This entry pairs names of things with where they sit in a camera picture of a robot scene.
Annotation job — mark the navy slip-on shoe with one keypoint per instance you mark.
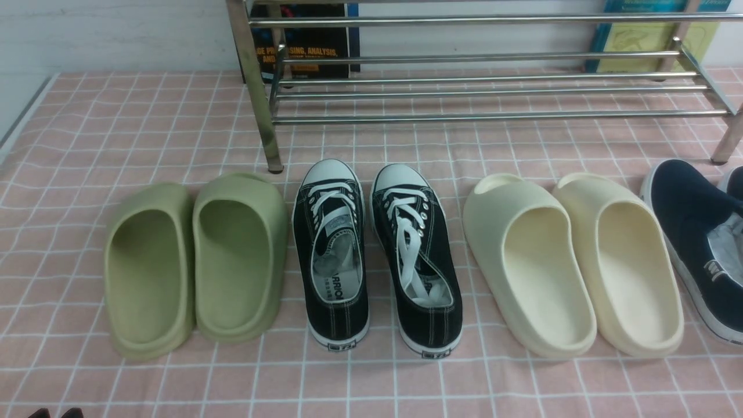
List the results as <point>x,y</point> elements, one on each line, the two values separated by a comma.
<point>732,183</point>
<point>702,226</point>

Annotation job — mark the chrome metal shoe rack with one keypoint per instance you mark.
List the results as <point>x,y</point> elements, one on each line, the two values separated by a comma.
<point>680,72</point>

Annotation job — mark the right black canvas sneaker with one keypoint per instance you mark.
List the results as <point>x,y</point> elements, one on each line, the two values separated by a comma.
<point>410,224</point>

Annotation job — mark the black canvas sneaker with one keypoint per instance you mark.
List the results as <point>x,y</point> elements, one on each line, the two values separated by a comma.
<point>329,233</point>
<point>410,224</point>

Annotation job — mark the left black canvas sneaker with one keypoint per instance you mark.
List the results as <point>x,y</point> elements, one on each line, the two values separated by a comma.
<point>329,233</point>

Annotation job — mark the right green foam slide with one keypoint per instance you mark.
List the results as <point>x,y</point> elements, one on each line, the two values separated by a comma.
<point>240,233</point>

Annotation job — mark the green foam slide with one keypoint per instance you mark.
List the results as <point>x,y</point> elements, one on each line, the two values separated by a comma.
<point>148,272</point>
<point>240,233</point>

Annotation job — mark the left cream foam slide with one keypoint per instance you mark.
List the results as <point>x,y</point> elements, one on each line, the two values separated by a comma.
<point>520,236</point>

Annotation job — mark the cream foam slide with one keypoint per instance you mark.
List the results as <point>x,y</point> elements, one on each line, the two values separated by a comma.
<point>520,236</point>
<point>623,258</point>

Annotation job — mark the black book orange lettering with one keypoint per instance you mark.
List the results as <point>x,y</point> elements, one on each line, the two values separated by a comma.
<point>311,43</point>

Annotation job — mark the left green foam slide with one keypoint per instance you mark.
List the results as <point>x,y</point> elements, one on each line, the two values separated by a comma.
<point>148,272</point>

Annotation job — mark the right cream foam slide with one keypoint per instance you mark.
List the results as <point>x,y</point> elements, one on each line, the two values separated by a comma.
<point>623,258</point>

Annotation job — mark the teal and yellow book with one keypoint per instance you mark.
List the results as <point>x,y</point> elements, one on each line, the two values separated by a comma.
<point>648,36</point>

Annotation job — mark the pink checkered tablecloth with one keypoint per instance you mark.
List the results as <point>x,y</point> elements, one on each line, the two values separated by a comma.
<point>91,139</point>

